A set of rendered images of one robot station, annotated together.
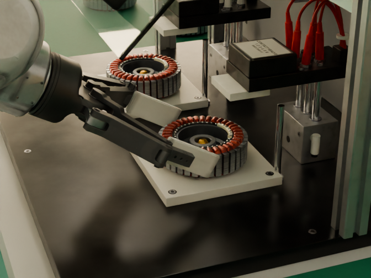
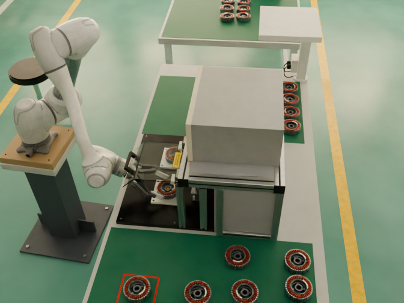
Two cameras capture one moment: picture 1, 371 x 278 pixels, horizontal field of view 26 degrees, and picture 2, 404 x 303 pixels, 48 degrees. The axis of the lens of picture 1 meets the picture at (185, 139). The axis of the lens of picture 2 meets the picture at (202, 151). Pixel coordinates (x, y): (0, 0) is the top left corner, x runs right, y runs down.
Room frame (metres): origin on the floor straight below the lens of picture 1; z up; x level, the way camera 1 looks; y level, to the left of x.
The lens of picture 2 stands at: (-0.35, -0.88, 2.46)
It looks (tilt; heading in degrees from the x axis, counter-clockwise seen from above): 43 degrees down; 28
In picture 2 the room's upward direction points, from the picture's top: 2 degrees counter-clockwise
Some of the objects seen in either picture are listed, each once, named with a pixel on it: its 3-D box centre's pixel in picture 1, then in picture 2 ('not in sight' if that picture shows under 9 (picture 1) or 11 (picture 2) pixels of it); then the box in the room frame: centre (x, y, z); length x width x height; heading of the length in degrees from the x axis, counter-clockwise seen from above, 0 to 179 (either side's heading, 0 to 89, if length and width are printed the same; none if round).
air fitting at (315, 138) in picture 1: (314, 145); not in sight; (0.90, -0.16, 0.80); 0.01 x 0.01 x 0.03; 20
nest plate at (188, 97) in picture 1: (144, 91); not in sight; (1.12, 0.06, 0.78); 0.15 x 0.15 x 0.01; 20
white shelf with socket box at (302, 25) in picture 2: not in sight; (285, 55); (2.06, -0.21, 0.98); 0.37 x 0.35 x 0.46; 20
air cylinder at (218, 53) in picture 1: (232, 65); not in sight; (1.17, -0.07, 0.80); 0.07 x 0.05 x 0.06; 20
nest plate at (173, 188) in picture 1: (202, 162); (168, 192); (0.89, -0.02, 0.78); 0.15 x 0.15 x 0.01; 20
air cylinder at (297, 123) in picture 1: (305, 130); (196, 191); (0.94, -0.16, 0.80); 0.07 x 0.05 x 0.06; 20
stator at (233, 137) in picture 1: (202, 145); (168, 189); (0.89, -0.02, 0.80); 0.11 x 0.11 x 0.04
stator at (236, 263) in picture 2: not in sight; (237, 257); (0.70, -0.48, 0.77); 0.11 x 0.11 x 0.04
